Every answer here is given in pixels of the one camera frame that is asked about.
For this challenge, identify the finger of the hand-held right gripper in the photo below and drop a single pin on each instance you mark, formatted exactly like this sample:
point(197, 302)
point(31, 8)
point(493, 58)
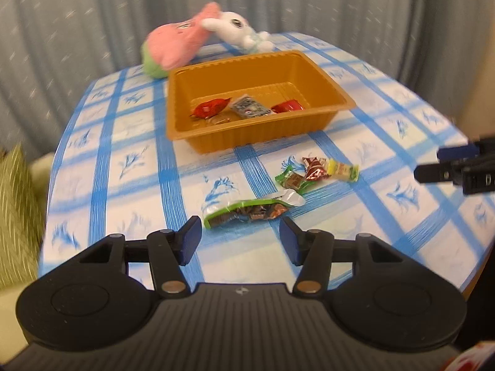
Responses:
point(439, 172)
point(458, 152)

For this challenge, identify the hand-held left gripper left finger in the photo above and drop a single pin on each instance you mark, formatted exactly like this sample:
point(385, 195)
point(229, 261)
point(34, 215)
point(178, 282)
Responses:
point(191, 239)

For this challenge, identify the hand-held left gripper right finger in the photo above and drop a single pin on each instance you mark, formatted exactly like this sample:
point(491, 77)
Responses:
point(289, 239)

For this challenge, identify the long green snack packet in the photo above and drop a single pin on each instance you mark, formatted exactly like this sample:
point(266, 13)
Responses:
point(247, 212)

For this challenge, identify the small green candy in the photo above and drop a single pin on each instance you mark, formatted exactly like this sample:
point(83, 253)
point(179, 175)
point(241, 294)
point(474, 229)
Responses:
point(292, 181)

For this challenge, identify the dark red candy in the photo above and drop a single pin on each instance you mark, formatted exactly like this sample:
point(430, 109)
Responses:
point(315, 169)

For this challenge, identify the yellow candy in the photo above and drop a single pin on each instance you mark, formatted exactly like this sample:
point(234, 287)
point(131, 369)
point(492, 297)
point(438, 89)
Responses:
point(342, 170)

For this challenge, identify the orange plastic tray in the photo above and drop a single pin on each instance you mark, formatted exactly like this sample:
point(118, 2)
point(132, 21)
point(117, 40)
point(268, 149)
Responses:
point(251, 135)

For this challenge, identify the red snack packet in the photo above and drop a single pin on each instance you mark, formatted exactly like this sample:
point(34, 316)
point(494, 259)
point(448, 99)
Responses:
point(286, 106)
point(209, 109)

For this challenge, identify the clear packet of dark snacks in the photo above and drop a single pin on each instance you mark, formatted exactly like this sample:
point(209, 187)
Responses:
point(249, 106)

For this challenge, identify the blue checked tablecloth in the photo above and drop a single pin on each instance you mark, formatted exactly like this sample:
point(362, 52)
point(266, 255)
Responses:
point(367, 220)

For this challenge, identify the green zigzag cushion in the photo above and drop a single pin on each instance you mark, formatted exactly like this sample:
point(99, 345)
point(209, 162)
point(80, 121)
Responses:
point(17, 220)

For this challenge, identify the red white printed cloth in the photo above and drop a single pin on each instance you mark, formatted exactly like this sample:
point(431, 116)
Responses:
point(471, 359)

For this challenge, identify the pink plush toy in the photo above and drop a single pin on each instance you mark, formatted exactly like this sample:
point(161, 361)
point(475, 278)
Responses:
point(174, 46)

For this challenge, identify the white rabbit plush toy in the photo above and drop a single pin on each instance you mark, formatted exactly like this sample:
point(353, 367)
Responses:
point(236, 27)

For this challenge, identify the grey starred curtain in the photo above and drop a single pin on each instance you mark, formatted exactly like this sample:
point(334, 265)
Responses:
point(96, 15)

